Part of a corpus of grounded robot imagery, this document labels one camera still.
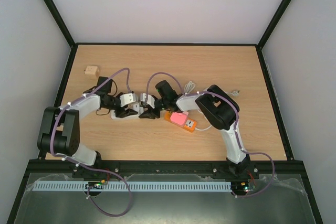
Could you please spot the black aluminium frame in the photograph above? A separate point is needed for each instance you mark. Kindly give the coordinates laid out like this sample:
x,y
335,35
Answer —
x,y
287,167

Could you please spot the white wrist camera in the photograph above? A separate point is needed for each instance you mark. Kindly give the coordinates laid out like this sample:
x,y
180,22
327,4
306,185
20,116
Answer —
x,y
148,100
127,99

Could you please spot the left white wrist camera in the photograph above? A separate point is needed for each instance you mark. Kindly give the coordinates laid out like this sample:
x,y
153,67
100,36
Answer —
x,y
127,99

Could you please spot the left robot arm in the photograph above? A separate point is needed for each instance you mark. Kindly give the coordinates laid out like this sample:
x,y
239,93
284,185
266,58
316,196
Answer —
x,y
60,127

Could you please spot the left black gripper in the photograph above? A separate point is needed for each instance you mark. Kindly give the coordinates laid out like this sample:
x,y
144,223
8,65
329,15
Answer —
x,y
128,112

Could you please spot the wooden cube plug adapter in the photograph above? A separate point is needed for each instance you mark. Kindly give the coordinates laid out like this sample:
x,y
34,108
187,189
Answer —
x,y
92,72

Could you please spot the white power strip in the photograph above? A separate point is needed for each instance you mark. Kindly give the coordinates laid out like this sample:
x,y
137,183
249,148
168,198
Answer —
x,y
128,117

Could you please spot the white usb charger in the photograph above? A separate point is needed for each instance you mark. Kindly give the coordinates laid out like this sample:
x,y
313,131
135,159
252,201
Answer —
x,y
138,108

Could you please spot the pink plug adapter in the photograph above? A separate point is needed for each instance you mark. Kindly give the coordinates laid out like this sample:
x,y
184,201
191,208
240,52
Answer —
x,y
179,118

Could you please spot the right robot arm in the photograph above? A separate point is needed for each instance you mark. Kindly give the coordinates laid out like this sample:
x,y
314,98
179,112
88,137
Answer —
x,y
217,106

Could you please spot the white slotted cable duct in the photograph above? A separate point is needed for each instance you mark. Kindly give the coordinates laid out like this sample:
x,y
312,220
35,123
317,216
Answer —
x,y
222,187

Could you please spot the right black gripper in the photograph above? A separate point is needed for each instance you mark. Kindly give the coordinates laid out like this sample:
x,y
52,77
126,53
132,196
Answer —
x,y
160,104

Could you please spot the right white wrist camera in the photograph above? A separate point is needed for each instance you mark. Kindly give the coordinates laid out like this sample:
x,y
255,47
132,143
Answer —
x,y
148,100

